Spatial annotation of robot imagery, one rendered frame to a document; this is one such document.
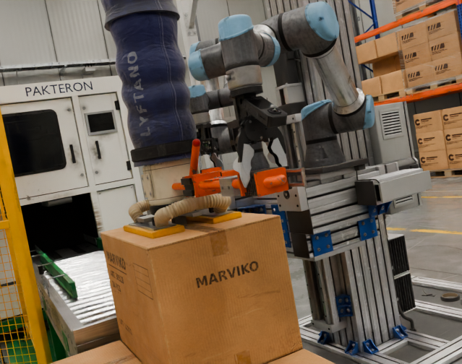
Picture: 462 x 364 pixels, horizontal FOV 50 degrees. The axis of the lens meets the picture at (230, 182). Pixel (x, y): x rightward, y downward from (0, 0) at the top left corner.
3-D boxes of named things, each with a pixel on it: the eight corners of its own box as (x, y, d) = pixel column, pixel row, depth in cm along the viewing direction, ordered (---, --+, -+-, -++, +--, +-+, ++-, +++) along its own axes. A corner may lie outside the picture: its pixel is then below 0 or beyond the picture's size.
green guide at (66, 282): (30, 264, 393) (27, 253, 392) (43, 261, 397) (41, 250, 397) (57, 303, 250) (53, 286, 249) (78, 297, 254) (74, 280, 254)
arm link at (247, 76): (266, 63, 106) (232, 66, 103) (270, 84, 107) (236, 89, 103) (249, 71, 113) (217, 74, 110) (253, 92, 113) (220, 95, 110)
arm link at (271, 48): (239, 42, 125) (217, 37, 115) (280, 30, 119) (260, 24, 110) (245, 74, 125) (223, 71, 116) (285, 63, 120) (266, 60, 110)
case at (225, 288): (120, 339, 183) (100, 232, 180) (218, 307, 200) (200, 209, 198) (176, 399, 129) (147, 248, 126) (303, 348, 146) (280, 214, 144)
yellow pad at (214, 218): (175, 219, 180) (172, 206, 179) (200, 213, 184) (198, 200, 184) (213, 224, 149) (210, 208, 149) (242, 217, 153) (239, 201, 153)
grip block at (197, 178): (182, 198, 141) (178, 177, 140) (213, 191, 145) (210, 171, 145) (194, 198, 133) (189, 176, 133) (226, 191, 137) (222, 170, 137)
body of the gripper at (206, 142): (203, 155, 191) (197, 124, 191) (194, 157, 199) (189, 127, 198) (220, 152, 195) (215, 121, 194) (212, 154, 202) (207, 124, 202)
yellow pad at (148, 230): (123, 231, 171) (121, 217, 171) (151, 224, 176) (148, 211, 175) (152, 239, 141) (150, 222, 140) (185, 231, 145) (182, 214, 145)
